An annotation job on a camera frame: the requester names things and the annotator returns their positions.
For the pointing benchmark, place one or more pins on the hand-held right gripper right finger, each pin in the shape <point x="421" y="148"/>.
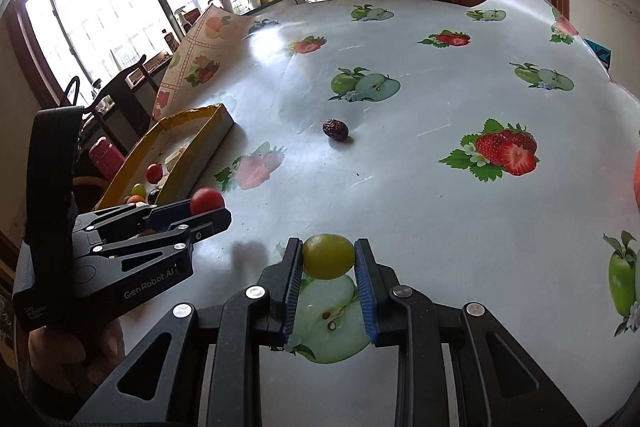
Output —
<point x="365" y="297"/>

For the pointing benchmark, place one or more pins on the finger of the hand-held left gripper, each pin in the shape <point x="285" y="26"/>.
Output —
<point x="170" y="212"/>
<point x="210" y="223"/>

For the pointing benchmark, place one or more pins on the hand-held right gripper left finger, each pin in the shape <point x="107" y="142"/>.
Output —
<point x="294" y="304"/>

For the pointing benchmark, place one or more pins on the red cherry tomato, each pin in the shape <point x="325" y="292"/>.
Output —
<point x="154" y="172"/>
<point x="206" y="200"/>

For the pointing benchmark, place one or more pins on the dark purple grape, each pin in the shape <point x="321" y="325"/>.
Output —
<point x="152" y="196"/>

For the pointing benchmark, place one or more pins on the green grape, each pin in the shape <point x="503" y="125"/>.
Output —
<point x="328" y="256"/>
<point x="137" y="190"/>

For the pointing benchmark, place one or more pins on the yellow-rimmed cardboard tray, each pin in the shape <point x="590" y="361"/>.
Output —
<point x="200" y="144"/>

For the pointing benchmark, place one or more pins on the person's left forearm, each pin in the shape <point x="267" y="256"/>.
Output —
<point x="42" y="402"/>

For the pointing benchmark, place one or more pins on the person's left hand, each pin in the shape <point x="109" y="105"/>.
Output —
<point x="50" y="352"/>

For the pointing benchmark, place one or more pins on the mandarin orange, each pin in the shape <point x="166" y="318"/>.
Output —
<point x="134" y="200"/>

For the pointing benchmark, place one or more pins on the rattan chair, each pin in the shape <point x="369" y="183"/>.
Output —
<point x="90" y="181"/>

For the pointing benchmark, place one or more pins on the red thermos flask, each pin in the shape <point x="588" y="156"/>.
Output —
<point x="105" y="154"/>

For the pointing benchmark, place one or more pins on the fruit-print tablecloth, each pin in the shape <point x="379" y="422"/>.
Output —
<point x="425" y="207"/>

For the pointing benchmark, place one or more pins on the dark wooden chair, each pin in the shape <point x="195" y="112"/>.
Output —
<point x="120" y="89"/>

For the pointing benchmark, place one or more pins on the dried red date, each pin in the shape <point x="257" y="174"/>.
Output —
<point x="336" y="129"/>

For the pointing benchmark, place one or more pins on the dark bottle with red label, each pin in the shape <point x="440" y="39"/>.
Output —
<point x="168" y="40"/>

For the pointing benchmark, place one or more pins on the white spray bottle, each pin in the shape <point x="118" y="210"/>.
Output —
<point x="180" y="21"/>

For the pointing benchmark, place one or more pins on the red-brown box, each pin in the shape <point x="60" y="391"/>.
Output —
<point x="193" y="15"/>

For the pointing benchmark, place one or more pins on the large window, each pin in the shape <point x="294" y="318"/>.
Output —
<point x="100" y="7"/>

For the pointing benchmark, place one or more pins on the blue box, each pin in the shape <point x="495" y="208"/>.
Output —
<point x="597" y="48"/>

